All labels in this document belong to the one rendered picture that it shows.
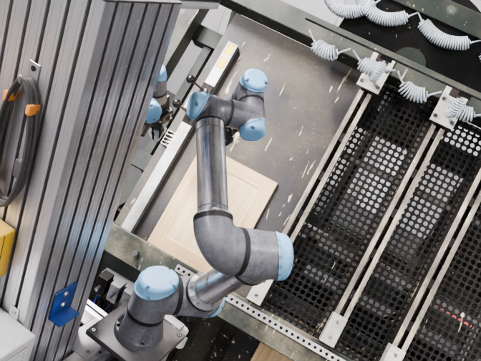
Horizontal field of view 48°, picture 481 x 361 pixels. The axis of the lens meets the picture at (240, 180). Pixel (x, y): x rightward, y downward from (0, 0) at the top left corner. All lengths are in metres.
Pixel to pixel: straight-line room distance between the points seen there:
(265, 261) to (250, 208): 1.05
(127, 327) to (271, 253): 0.58
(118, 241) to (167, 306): 0.81
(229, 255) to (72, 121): 0.45
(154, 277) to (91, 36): 0.79
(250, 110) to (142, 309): 0.64
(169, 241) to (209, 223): 1.11
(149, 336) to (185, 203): 0.83
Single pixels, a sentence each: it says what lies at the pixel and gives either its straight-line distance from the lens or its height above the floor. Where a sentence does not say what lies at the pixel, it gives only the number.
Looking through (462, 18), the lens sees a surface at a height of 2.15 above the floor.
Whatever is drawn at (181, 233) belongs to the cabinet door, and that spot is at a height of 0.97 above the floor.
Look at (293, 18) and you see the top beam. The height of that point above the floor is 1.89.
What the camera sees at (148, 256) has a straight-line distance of 2.34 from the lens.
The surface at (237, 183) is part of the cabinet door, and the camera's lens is 2.34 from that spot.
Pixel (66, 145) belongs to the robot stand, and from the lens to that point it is 1.14.
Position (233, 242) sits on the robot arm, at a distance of 1.24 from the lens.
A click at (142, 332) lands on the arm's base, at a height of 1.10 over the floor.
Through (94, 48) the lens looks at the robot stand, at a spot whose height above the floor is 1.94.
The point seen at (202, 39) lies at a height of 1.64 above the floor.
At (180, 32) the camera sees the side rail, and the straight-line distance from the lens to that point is 2.56.
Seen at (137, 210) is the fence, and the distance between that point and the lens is 2.38.
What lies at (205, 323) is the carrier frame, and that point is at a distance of 2.68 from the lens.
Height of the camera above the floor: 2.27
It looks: 26 degrees down
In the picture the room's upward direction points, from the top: 23 degrees clockwise
